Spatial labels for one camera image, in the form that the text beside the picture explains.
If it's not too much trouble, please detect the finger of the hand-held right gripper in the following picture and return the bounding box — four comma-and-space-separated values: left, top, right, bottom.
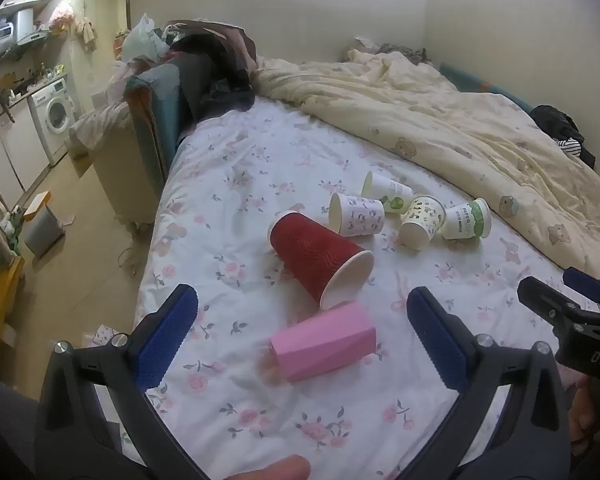
563, 267, 600, 312
517, 275, 582, 326

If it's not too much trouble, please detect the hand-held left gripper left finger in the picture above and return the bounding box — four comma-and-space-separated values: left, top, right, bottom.
34, 283, 211, 480

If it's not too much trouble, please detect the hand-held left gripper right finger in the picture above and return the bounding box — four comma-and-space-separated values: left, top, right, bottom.
406, 286, 574, 480

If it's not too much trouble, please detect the pink faceted cup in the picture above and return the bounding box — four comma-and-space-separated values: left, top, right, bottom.
268, 301, 379, 384

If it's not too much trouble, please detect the white green-banded paper cup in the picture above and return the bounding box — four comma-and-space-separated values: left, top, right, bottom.
441, 198, 492, 241

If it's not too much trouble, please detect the white yellow-patterned paper cup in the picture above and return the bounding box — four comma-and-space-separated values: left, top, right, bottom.
398, 194, 447, 251

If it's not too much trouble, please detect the white purple-patterned paper cup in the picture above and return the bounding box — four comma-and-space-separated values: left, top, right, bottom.
328, 192, 385, 237

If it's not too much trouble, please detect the red ribbed paper cup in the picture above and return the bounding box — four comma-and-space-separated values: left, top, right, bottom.
267, 210, 376, 311

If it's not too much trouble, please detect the white green-leaf paper cup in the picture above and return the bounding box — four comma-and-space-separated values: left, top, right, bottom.
361, 171, 415, 214

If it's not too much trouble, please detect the person's right hand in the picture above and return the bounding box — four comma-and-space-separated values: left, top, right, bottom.
567, 377, 600, 457

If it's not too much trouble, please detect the person's left hand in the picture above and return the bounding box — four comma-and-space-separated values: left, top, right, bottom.
224, 454, 312, 480

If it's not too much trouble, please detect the striped garment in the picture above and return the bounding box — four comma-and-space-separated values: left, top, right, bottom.
557, 137, 584, 161

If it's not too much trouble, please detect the black garment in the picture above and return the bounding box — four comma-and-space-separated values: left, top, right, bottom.
530, 104, 599, 167

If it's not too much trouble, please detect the grey trash bin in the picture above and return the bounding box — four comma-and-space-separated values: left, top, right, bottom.
22, 204, 65, 259

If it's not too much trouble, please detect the yellow wooden stool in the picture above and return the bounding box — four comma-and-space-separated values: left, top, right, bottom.
0, 252, 27, 377

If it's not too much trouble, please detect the floral bed sheet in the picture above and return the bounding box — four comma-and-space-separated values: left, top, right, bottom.
131, 94, 600, 480

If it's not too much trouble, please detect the white side cabinet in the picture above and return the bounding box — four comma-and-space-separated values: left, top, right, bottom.
70, 101, 167, 227

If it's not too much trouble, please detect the cream bear-print quilt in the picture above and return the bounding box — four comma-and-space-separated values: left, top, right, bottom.
252, 50, 600, 288

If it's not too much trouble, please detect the teal padded headboard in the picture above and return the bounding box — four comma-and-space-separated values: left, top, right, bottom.
124, 62, 187, 187

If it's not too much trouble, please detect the white kitchen base cabinet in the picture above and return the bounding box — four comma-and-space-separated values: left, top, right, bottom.
0, 104, 52, 207

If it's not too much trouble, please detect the white washing machine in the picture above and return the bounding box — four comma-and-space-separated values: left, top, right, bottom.
27, 74, 79, 167

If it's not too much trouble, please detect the dark clothes pile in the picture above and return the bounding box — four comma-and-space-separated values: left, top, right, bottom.
166, 20, 261, 128

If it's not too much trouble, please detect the grey crumpled cloth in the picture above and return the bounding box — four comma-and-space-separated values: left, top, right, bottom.
346, 36, 432, 66

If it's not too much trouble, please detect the white plastic bag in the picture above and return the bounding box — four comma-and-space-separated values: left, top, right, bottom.
121, 14, 172, 62

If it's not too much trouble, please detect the hanging beige cloth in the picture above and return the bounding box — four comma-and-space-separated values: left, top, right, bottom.
75, 11, 99, 54

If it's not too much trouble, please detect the pink plastic bag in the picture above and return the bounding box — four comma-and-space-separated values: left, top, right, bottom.
48, 0, 76, 34

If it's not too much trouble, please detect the white floor cable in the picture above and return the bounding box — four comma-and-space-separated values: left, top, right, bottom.
117, 244, 147, 279

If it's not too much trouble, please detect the teal bed frame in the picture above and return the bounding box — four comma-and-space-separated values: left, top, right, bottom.
437, 62, 537, 112

